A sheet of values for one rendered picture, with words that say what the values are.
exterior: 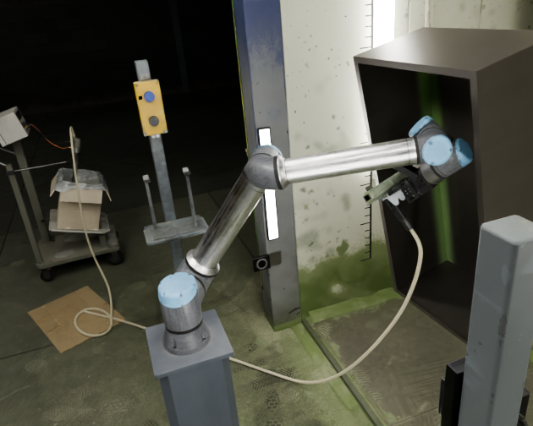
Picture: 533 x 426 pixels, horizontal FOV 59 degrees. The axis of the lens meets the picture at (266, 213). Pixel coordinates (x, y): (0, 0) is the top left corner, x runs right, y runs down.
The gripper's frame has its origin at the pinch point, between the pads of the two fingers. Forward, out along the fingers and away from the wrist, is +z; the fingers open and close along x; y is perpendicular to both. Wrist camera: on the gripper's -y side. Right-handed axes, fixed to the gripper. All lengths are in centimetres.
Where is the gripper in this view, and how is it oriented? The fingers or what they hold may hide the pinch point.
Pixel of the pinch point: (386, 195)
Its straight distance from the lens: 191.6
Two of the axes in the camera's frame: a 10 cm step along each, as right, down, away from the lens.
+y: 5.6, 8.2, -1.0
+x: 6.5, -3.6, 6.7
